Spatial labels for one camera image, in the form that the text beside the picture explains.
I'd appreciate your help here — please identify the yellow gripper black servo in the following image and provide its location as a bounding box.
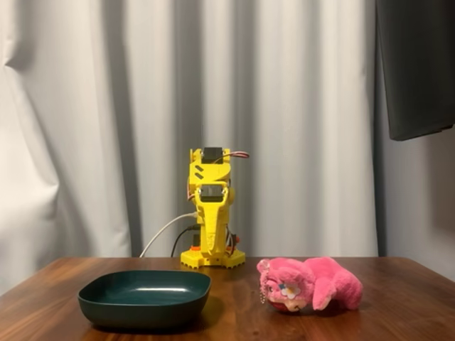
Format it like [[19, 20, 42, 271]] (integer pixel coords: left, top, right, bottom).
[[193, 183, 236, 256]]

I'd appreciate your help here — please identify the pink plush bear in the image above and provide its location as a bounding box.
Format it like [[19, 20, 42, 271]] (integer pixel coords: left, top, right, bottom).
[[257, 256, 363, 314]]

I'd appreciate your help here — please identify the white grey curtain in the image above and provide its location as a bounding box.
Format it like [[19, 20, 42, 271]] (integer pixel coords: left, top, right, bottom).
[[0, 0, 390, 296]]

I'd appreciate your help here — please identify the black hanging cloth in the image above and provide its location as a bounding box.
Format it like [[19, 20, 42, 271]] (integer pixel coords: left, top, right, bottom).
[[375, 0, 455, 142]]

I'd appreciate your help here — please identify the white power cable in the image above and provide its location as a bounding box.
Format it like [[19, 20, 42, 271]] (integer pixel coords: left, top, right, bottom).
[[139, 212, 198, 259]]

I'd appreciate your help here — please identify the black power cable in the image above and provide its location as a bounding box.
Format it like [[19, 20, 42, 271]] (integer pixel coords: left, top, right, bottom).
[[170, 223, 200, 259]]

